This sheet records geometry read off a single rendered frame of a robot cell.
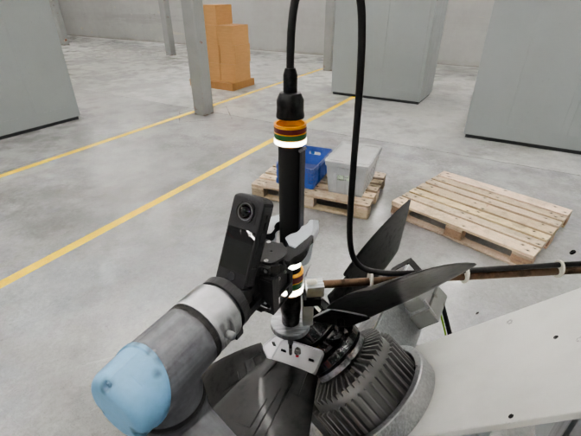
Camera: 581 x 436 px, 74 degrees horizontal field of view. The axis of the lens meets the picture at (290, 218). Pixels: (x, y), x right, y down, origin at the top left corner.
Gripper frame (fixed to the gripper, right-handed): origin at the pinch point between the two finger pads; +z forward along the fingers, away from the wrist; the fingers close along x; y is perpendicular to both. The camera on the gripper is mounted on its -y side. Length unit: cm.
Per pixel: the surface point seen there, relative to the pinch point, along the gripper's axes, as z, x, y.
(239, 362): -1.3, -14.7, 41.9
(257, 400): -14.9, 0.2, 26.9
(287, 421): -15.8, 6.5, 26.4
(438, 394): 5.9, 25.7, 33.2
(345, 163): 256, -94, 105
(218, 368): -2, -21, 47
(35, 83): 270, -590, 85
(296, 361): -4.1, 1.5, 28.3
